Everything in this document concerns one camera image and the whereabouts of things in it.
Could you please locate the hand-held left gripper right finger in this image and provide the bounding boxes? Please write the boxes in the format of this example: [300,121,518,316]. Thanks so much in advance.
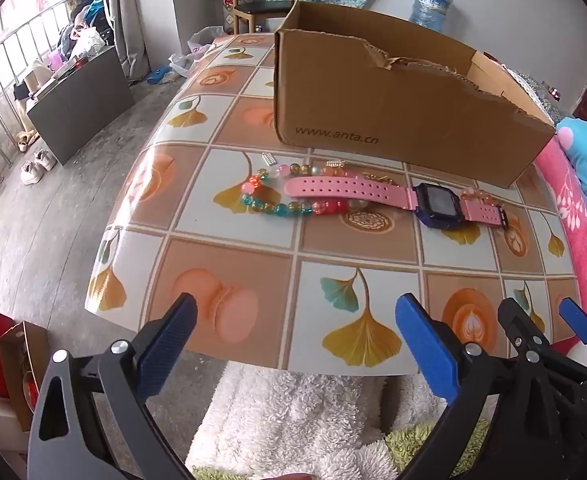
[395,293,561,480]

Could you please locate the pink strap smartwatch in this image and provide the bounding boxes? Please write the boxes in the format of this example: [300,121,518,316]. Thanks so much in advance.
[284,176,509,231]

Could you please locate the multicolour bead bracelet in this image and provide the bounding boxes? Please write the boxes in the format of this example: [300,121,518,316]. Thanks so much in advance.
[240,162,369,218]

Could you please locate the grey curtain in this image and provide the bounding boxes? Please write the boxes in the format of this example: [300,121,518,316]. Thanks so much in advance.
[104,0,154,83]

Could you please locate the metal window railing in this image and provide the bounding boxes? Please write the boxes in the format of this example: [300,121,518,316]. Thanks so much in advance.
[0,0,74,221]

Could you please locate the white fluffy robe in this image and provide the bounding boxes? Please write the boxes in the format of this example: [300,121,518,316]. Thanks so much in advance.
[186,360,489,480]

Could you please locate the grey board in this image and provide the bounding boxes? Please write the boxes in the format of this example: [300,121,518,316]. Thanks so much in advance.
[26,46,135,166]

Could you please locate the pink floral blanket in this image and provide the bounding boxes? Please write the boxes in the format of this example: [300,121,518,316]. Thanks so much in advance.
[536,135,587,331]

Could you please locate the green lace pillow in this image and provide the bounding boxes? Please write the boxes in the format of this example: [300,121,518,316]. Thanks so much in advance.
[511,67,571,113]

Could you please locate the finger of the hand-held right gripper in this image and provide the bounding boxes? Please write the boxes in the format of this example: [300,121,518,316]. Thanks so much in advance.
[558,297,587,461]
[497,297,574,411]

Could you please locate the pink bead bracelet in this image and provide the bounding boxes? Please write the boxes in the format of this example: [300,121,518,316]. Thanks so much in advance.
[461,187,504,211]

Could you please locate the brown cardboard box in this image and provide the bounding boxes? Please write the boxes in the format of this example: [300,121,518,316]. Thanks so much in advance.
[273,1,557,188]

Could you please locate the pile of clothes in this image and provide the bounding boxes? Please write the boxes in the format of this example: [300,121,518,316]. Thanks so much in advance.
[56,0,106,61]

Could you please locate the white plastic bag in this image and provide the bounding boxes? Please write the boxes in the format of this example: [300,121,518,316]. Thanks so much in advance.
[168,25,224,78]

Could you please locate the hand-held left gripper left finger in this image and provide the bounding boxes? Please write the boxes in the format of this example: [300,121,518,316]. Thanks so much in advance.
[27,292,199,480]

